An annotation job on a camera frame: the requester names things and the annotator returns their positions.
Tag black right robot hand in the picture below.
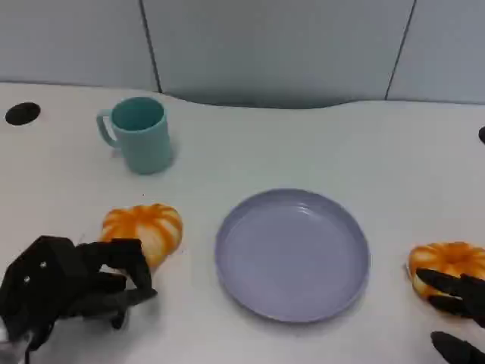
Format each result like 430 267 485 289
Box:
415 268 485 364

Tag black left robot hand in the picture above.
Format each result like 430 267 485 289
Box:
0 234 158 352

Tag orange and white bread roll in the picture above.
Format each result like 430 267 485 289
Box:
407 241 485 309
100 203 184 268

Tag lilac plate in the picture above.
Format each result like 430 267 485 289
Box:
214 188 371 324

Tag pale green mug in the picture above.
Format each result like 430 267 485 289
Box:
95 96 174 175

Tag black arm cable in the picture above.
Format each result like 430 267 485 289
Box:
23 333 54 363

